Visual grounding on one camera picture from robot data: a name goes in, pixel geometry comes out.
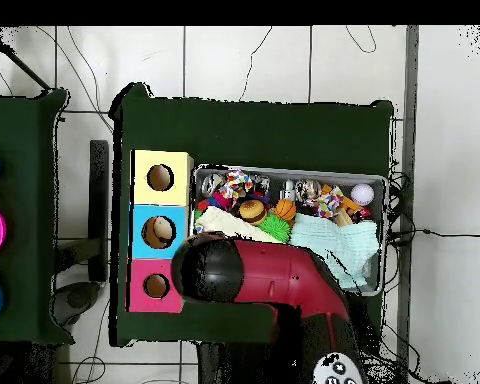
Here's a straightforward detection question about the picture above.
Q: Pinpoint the wooden box with three holes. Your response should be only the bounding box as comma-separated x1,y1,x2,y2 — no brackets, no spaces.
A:
126,149,195,314

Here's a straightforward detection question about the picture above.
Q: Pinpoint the orange toy basketball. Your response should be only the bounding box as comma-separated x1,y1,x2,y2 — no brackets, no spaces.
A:
273,198,298,222

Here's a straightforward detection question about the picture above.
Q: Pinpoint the crushed silver can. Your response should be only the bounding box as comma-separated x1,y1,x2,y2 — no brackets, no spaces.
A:
200,172,225,198

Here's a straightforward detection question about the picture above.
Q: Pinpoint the black cable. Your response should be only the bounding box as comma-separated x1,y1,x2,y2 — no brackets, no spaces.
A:
387,226,480,241

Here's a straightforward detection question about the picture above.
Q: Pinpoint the hamburger toy ball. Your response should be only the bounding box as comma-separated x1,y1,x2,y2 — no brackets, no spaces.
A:
238,198,268,226

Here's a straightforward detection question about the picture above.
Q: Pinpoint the black tripod leg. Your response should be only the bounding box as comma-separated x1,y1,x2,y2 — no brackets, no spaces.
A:
0,26,52,91

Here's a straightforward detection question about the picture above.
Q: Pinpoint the green spiky rubber ball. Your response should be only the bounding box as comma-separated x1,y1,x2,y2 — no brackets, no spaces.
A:
257,211,293,244

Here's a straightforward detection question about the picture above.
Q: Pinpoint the shallow mesh bin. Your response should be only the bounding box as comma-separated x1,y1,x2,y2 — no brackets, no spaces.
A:
189,163,389,297

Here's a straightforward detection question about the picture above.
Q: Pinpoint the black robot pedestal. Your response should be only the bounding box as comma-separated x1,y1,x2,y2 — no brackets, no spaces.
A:
197,341,301,384

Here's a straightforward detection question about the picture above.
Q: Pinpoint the dark green tablecloth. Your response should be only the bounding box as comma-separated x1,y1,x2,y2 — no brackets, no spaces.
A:
109,82,396,353
0,88,75,346

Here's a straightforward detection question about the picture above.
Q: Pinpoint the cream waffle cloth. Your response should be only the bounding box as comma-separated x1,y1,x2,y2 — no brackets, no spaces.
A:
201,205,283,244

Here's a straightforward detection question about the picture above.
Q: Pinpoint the mint green waffle cloth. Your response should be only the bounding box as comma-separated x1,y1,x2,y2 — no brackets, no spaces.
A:
289,212,381,289

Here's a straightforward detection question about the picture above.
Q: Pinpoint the grey metal bar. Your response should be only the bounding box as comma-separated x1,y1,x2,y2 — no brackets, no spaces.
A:
395,25,421,384

